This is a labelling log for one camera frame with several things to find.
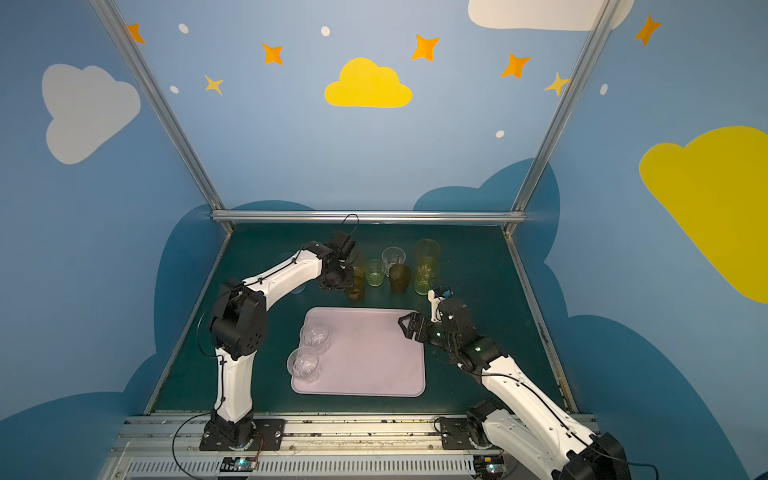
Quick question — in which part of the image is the pale green small glass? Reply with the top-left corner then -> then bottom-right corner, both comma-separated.
364,258 -> 386,288

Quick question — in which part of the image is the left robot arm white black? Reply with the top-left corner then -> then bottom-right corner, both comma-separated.
200,232 -> 356,451

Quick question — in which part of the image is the aluminium frame right post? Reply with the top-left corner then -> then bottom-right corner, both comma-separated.
503,0 -> 622,240

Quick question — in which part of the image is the aluminium frame left post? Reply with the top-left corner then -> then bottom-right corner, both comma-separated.
90,0 -> 225,214

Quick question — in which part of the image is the left green circuit board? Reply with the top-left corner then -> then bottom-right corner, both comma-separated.
219,456 -> 258,474

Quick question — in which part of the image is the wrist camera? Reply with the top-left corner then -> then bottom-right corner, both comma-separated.
328,231 -> 356,261
427,286 -> 453,323

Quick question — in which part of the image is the aluminium frame post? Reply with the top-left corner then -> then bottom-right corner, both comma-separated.
90,0 -> 225,214
503,0 -> 622,240

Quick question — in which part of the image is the tall green yellow glass rear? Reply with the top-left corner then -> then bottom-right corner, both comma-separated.
415,238 -> 442,270

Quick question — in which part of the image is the tall green glass front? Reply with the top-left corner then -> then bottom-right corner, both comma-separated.
413,256 -> 439,295

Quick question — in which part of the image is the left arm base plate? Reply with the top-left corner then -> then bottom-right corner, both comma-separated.
199,417 -> 285,452

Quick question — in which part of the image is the aluminium rail front base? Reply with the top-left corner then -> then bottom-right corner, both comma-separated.
98,412 -> 619,480

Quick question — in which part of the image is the aluminium frame horizontal bar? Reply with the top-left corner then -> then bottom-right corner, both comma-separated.
211,210 -> 526,224

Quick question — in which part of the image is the clear faceted glass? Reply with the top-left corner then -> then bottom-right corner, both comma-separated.
300,322 -> 332,354
286,346 -> 321,383

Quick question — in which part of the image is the lilac plastic tray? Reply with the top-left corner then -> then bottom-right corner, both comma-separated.
291,307 -> 426,398

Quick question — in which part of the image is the right green circuit board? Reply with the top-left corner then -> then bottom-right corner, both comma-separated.
473,455 -> 510,480

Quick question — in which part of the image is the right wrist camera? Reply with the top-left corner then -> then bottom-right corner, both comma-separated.
427,286 -> 453,323

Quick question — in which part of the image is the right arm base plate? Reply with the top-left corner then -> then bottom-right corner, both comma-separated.
435,416 -> 478,450

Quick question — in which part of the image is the dark amber dimpled glass left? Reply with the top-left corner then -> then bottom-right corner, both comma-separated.
345,267 -> 366,302

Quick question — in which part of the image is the dark amber dimpled glass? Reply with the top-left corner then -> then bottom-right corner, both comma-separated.
345,267 -> 366,302
388,263 -> 412,294

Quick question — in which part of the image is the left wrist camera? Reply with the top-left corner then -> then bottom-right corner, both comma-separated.
328,231 -> 356,261

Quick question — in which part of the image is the green circuit board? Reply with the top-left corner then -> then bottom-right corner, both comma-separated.
473,455 -> 510,480
219,456 -> 258,474

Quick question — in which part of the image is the clear smooth glass rear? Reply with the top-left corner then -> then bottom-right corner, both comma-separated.
381,246 -> 407,275

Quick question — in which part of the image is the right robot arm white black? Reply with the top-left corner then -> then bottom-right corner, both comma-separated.
398,292 -> 631,479

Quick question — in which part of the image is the dark amber dimpled glass right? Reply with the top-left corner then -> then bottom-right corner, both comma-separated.
388,263 -> 412,294

